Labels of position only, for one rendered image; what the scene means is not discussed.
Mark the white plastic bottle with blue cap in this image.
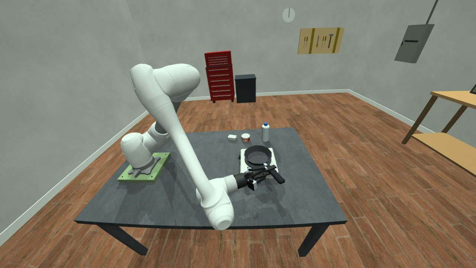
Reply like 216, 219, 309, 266
261, 122, 270, 142

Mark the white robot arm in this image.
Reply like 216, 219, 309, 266
121, 64, 238, 230

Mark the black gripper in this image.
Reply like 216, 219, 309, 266
234, 165, 277, 189

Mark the red round tin with white lid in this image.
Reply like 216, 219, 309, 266
241, 133, 250, 142

